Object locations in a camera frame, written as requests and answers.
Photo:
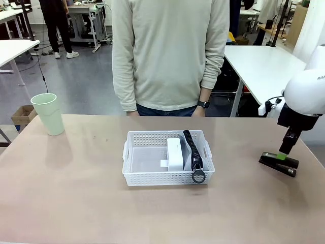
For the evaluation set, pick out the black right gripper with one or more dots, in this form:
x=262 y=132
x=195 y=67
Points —
x=297 y=119

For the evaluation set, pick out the black stapler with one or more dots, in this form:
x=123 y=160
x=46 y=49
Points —
x=279 y=165

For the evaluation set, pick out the grey zippered pouch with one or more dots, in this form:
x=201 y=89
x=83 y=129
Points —
x=194 y=157

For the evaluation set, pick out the white rectangular box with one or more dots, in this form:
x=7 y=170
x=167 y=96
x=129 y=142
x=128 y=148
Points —
x=175 y=155

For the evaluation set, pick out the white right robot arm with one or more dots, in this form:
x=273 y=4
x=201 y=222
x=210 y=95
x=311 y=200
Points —
x=307 y=94

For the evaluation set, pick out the person's right sleeved forearm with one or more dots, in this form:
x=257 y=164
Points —
x=124 y=89

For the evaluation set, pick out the person's left sleeved forearm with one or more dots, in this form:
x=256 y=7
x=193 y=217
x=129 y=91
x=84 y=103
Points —
x=214 y=73

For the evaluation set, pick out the white perforated plastic basket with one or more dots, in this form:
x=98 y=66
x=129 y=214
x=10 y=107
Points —
x=165 y=179

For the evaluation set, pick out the person's left hand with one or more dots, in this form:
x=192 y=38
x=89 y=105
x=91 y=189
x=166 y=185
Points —
x=198 y=111

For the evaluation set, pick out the person's right hand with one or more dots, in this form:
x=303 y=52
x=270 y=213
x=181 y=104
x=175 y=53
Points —
x=132 y=114

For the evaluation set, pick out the large white table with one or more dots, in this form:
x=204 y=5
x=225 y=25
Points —
x=261 y=66

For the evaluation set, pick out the black wristwatch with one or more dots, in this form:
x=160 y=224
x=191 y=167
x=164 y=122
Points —
x=203 y=104

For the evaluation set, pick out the brown cardboard panel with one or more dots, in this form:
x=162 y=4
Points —
x=297 y=24

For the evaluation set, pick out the yellow object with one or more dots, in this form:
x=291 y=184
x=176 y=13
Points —
x=231 y=37

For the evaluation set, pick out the blue jeans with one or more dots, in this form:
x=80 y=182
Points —
x=165 y=111

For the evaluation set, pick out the person in beige sweater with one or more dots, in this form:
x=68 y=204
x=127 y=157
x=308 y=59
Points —
x=167 y=50

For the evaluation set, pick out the grey framed workbench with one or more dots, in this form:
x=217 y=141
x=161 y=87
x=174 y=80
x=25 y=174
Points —
x=86 y=17

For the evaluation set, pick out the pale green plastic cup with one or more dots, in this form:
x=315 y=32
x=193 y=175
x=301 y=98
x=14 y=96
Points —
x=49 y=117

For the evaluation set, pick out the background person in black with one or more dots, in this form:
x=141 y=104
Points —
x=58 y=23

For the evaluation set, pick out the small open cardboard box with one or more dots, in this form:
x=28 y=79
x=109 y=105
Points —
x=24 y=115

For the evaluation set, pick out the white side table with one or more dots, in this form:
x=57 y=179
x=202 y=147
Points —
x=15 y=49

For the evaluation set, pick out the white background desk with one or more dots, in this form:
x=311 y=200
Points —
x=11 y=15

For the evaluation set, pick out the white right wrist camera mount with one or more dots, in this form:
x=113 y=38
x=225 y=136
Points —
x=264 y=108

